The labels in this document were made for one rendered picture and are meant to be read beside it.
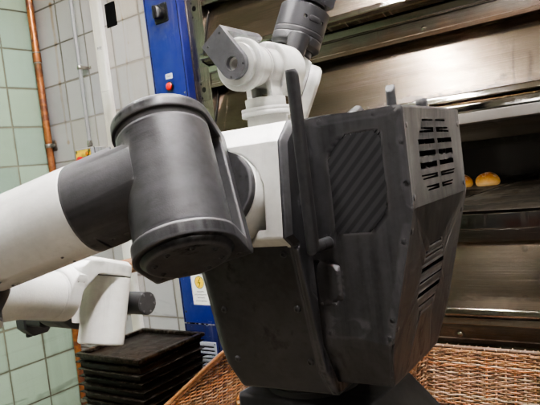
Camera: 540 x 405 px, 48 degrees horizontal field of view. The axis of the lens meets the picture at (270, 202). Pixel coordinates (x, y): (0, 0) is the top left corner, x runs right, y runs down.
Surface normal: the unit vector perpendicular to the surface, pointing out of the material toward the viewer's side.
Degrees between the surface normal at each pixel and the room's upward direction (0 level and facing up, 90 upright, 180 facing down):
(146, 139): 64
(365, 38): 90
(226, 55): 90
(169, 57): 90
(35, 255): 126
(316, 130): 90
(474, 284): 70
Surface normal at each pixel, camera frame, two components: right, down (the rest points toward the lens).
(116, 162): -0.24, -0.37
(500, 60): -0.59, -0.23
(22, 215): -0.26, -0.13
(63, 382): 0.80, -0.07
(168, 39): -0.59, 0.11
